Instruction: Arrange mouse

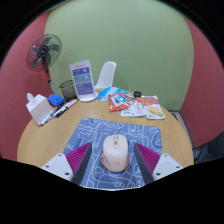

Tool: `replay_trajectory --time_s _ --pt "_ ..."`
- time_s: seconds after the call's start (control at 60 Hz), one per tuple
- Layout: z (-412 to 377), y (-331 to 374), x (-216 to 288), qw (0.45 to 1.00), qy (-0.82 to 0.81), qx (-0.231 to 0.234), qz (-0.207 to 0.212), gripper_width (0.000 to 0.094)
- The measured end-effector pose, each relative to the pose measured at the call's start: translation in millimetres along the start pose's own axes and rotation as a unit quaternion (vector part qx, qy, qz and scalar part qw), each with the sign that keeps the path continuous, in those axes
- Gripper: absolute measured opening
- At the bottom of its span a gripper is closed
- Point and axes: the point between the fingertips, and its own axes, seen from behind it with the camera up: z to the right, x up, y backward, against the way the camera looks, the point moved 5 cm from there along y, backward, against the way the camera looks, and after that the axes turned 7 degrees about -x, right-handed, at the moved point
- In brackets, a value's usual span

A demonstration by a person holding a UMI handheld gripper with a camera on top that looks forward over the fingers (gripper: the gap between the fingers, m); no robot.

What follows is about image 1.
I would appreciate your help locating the dark mesh bin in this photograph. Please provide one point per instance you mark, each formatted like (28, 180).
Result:
(67, 90)

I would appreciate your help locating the red and yellow snack packet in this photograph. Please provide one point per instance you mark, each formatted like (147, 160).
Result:
(153, 108)

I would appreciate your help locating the red-capped whiteboard marker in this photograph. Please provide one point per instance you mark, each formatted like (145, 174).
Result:
(48, 117)

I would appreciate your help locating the black whiteboard marker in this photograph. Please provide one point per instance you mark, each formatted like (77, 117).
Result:
(65, 108)

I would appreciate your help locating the blue and white leaflet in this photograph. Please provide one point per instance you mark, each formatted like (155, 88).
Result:
(106, 93)

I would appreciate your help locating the orange snack packet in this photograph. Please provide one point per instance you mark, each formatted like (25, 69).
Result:
(118, 101)

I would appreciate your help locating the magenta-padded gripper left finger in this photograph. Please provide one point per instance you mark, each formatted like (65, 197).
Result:
(61, 165)

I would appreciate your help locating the small black round object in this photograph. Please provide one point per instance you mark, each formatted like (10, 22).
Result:
(137, 93)

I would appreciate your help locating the blue patterned mouse pad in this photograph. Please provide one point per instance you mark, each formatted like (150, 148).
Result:
(143, 135)

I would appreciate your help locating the cream white computer mouse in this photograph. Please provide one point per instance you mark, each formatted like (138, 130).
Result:
(115, 151)

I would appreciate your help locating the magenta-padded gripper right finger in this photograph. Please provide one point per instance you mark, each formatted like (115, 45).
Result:
(160, 165)

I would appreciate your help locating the white and red snack packet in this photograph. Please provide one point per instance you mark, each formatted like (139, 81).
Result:
(133, 109)

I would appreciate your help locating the white tissue box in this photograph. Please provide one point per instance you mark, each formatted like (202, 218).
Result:
(39, 109)

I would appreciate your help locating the dark standing fan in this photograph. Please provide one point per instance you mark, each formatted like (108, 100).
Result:
(44, 52)

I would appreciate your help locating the white and blue table sign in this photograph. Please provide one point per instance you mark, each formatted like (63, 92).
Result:
(83, 80)

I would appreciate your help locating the blue whiteboard eraser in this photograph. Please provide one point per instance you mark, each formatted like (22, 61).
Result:
(55, 100)

